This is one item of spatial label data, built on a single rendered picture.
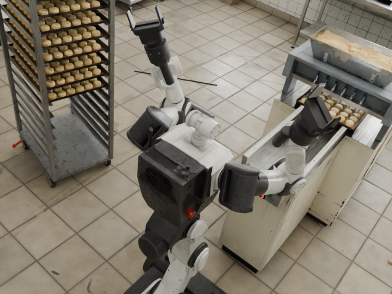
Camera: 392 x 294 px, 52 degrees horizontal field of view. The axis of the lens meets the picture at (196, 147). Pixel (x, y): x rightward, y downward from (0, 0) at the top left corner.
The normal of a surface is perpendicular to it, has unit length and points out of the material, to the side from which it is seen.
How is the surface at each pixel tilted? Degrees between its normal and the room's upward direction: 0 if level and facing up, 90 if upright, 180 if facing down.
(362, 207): 0
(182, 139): 0
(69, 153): 0
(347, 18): 90
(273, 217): 90
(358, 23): 90
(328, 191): 90
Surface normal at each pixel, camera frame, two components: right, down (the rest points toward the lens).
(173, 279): -0.46, 0.02
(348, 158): -0.62, 0.45
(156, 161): 0.14, -0.75
